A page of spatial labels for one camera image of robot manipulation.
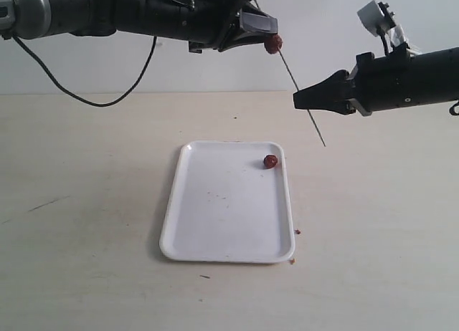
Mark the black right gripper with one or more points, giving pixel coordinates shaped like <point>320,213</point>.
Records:
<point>376,84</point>

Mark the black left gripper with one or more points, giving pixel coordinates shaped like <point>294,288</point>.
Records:
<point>205,24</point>

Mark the red hawthorn ball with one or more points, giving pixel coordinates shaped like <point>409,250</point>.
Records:
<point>270,161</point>
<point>273,44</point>

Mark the thin metal skewer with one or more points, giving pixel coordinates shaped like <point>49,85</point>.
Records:
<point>299,95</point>

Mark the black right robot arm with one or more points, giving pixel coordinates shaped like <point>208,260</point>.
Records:
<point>439,78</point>

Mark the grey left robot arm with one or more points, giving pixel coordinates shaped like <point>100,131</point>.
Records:
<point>33,19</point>

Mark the white plastic tray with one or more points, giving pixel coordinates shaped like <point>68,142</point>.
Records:
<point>226,207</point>

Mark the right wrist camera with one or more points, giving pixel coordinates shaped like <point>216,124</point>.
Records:
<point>378,20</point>

